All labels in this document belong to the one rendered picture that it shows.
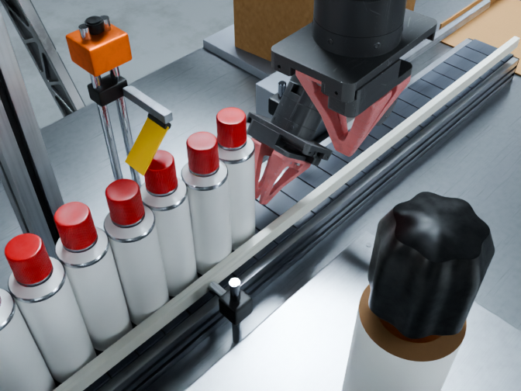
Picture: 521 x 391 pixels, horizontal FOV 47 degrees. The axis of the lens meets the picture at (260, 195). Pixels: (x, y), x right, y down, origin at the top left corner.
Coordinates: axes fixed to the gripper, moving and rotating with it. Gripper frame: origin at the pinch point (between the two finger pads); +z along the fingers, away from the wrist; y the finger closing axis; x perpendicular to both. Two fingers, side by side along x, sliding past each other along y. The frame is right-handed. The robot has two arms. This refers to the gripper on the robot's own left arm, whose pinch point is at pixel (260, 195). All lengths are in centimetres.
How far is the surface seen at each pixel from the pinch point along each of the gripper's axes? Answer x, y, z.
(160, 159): -19.6, -0.5, -2.3
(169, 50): 140, -165, -1
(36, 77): 97, -190, 33
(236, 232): -2.8, 0.8, 5.1
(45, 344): -25.7, 0.6, 18.3
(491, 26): 68, -7, -42
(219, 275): -6.2, 3.5, 9.6
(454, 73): 44, -1, -28
